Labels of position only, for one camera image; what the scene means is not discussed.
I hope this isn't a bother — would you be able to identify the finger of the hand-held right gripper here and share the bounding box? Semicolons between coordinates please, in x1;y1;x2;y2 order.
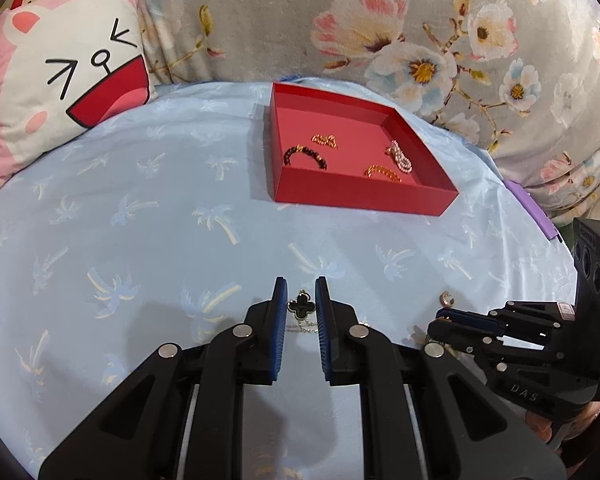
426;318;551;363
435;300;577;325

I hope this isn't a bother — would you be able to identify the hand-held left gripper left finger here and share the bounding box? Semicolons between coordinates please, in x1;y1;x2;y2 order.
39;276;287;480

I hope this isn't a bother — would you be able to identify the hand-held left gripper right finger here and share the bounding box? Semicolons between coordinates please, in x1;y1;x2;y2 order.
315;276;567;480

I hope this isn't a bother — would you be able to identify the gold necklace with black clover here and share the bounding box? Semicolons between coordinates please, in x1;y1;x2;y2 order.
284;289;428;346

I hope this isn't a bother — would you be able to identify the gold bangle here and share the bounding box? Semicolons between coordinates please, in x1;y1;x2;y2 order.
363;163;402;181

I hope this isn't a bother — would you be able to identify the pearl bracelet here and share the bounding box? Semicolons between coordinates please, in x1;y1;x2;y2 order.
385;140;413;174

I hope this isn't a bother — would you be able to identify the red cardboard box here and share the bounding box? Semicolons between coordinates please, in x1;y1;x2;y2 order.
269;81;460;217

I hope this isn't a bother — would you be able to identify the dark bead bracelet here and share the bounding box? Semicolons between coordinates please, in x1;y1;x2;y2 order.
283;145;329;173

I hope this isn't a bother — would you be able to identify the purple flat object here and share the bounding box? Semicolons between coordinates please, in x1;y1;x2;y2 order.
504;179;562;242

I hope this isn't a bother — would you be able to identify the grey floral blanket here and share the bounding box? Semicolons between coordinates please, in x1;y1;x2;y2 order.
10;0;600;441

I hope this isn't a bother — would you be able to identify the white cat face pillow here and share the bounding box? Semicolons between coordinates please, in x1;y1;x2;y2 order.
0;0;160;192

